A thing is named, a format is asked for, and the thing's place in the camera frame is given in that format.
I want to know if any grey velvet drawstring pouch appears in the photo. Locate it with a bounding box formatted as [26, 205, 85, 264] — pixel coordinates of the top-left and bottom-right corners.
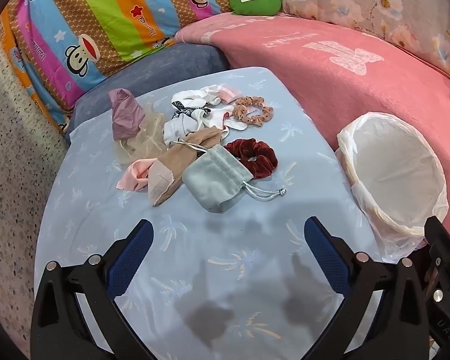
[177, 139, 287, 214]

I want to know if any black white patterned band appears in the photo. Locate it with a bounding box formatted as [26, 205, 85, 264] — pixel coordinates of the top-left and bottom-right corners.
[171, 99, 212, 119]

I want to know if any white sock pink trim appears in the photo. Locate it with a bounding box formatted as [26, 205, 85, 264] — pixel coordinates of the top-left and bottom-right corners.
[204, 106, 248, 133]

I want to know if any light blue covered stool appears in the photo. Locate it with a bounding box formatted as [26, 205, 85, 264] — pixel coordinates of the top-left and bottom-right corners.
[34, 67, 383, 360]

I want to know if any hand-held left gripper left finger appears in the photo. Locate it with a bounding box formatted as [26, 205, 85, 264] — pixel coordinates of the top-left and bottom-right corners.
[30, 218, 162, 360]

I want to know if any small pink packet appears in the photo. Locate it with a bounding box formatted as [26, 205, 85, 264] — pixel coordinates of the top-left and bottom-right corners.
[215, 84, 240, 104]

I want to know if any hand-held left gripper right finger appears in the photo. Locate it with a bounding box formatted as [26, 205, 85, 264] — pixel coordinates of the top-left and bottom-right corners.
[304, 215, 432, 360]

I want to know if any striped monkey print pillow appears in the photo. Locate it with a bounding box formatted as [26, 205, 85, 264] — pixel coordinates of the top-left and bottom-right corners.
[0, 0, 235, 136]

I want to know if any tan spotted scrunchie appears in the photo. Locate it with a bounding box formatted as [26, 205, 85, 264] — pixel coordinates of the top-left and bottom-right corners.
[232, 96, 274, 126]

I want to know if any dark red velvet scrunchie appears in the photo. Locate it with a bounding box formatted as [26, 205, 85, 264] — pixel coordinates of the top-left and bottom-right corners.
[224, 139, 279, 177]

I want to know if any clear plastic bag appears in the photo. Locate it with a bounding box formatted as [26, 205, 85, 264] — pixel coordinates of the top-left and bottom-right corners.
[114, 103, 166, 164]

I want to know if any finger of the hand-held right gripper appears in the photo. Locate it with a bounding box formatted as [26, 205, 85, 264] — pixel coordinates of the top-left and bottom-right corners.
[424, 215, 450, 308]

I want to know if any pink fleece blanket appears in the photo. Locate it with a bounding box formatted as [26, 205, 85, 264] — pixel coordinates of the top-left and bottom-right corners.
[174, 12, 450, 203]

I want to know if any beige nylon stocking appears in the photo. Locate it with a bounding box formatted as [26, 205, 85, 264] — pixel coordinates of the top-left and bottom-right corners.
[148, 127, 231, 207]

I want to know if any blue-grey cushion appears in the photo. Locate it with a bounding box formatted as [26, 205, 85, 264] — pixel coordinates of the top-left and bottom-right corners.
[62, 43, 233, 147]

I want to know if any floral grey quilt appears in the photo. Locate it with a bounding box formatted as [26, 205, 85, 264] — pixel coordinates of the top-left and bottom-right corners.
[236, 0, 450, 94]

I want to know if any white ankle sock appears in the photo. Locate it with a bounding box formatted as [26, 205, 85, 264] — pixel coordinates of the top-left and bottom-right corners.
[172, 85, 226, 109]
[162, 109, 211, 147]

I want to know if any plastic trash bin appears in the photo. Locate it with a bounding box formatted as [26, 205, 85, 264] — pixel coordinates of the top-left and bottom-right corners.
[339, 114, 449, 238]

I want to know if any pink cloth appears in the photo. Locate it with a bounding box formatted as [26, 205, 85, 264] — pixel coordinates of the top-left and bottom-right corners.
[116, 158, 160, 192]

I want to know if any white lined waste bin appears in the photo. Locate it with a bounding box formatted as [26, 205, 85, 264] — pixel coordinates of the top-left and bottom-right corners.
[335, 112, 450, 264]

